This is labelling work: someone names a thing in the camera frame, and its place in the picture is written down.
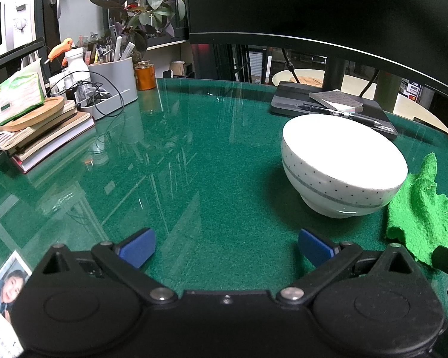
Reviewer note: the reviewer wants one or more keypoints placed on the bunch of pens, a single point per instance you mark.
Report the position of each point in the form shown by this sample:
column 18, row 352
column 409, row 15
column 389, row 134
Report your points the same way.
column 112, row 50

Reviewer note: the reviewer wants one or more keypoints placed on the oval wooden tray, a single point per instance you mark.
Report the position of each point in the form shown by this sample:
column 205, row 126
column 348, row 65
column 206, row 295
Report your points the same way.
column 41, row 113

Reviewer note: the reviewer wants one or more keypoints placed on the potted green plant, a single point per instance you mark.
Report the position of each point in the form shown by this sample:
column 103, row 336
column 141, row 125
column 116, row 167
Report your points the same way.
column 149, row 7

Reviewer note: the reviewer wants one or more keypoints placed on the orange metal canister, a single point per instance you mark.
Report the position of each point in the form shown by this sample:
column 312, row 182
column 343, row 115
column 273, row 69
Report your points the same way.
column 145, row 76

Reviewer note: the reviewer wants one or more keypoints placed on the black computer monitor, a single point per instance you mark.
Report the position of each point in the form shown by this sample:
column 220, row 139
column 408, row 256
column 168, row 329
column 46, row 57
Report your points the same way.
column 321, row 3

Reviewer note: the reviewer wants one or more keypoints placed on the green white tissue pack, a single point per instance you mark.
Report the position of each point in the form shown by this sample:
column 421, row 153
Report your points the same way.
column 16, row 95

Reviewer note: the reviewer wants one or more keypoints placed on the white microwave oven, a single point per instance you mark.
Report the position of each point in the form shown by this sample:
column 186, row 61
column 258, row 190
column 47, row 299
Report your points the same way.
column 5, row 18

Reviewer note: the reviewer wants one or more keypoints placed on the grey desk organizer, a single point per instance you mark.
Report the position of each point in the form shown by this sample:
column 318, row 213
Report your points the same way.
column 112, row 78

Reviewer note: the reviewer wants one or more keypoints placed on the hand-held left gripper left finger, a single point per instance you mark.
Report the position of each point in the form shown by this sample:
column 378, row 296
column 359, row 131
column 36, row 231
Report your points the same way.
column 138, row 248

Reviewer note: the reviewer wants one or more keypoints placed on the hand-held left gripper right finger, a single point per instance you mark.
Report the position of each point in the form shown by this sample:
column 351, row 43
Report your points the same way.
column 313, row 248

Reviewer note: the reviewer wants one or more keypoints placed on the white dotted bowl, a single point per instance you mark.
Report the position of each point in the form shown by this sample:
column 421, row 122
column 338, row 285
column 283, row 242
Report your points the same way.
column 343, row 156

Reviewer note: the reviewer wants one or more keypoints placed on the black flat screen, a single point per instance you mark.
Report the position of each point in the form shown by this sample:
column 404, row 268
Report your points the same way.
column 7, row 56

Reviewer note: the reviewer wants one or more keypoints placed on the black pen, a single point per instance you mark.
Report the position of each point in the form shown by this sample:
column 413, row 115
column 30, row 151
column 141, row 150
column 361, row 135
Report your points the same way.
column 362, row 119

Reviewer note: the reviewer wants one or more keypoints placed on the portrait photo print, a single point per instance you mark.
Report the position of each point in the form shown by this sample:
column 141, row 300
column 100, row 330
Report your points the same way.
column 7, row 287

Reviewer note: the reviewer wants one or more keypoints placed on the red edged book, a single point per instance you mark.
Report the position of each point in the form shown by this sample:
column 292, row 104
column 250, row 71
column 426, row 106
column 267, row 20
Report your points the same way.
column 56, row 153

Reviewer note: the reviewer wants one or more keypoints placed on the grey sticky note pad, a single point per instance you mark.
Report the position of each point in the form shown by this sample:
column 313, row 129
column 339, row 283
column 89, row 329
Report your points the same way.
column 336, row 100

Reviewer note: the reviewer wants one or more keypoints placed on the black monitor stand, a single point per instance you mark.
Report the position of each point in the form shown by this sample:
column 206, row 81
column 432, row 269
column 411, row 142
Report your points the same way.
column 287, row 100

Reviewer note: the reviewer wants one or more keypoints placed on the cream round table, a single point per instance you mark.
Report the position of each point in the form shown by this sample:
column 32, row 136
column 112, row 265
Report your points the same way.
column 414, row 110

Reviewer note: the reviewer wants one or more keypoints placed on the small cardboard box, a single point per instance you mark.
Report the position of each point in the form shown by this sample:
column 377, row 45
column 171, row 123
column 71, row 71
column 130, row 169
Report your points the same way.
column 178, row 69

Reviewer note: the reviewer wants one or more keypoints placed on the white plastic bottle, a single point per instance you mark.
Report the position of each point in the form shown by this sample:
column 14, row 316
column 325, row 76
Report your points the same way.
column 74, row 65

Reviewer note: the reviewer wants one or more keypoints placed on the green cleaning cloth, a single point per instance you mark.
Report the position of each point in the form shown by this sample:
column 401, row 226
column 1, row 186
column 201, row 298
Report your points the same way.
column 418, row 209

